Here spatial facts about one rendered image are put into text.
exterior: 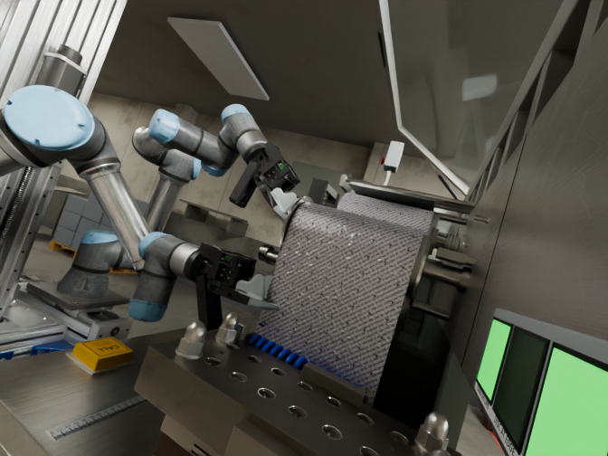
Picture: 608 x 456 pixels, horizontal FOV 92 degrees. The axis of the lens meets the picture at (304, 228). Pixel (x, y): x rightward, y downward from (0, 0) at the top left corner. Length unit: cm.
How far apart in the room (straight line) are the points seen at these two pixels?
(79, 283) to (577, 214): 126
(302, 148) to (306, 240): 439
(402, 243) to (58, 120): 65
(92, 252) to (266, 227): 368
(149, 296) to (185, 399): 34
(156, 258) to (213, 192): 465
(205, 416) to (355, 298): 27
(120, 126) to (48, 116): 646
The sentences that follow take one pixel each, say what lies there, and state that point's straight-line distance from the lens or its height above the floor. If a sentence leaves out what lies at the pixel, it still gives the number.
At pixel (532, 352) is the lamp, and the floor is 120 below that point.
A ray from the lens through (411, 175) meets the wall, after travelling 457.
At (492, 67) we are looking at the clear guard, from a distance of 85.
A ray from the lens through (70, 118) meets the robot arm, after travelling 72.
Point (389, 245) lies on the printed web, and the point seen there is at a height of 127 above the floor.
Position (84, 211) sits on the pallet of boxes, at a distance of 547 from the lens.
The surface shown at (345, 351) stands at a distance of 53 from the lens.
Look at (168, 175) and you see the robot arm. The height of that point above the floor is 132.
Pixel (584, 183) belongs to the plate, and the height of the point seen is 130.
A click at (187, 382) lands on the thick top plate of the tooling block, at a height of 102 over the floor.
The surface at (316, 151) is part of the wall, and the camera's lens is 483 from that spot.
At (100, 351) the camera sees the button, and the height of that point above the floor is 92.
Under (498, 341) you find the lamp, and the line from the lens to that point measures 27.
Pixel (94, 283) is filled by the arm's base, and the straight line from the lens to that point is 128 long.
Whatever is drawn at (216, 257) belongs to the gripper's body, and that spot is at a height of 115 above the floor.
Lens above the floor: 122
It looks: 4 degrees up
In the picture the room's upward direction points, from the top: 18 degrees clockwise
